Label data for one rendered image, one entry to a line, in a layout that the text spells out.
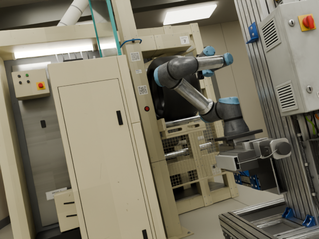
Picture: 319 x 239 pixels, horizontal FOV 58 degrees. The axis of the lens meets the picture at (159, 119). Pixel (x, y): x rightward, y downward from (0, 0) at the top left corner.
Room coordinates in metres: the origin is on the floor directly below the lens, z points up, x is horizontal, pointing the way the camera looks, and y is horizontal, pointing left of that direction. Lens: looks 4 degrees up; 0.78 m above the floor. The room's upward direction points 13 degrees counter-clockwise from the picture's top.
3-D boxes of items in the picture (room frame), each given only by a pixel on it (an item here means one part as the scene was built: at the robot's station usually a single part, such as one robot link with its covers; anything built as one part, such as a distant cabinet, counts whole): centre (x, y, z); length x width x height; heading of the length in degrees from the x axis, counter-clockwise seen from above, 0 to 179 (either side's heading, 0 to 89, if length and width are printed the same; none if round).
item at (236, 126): (1.75, -0.44, 0.77); 0.15 x 0.15 x 0.10
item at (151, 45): (2.84, -0.16, 1.71); 0.61 x 0.25 x 0.15; 109
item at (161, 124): (2.46, 0.04, 0.90); 0.40 x 0.03 x 0.10; 19
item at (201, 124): (2.39, -0.18, 0.84); 0.36 x 0.09 x 0.06; 109
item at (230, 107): (1.75, -0.43, 0.88); 0.13 x 0.12 x 0.14; 43
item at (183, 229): (2.42, 0.10, 0.01); 0.27 x 0.27 x 0.02; 19
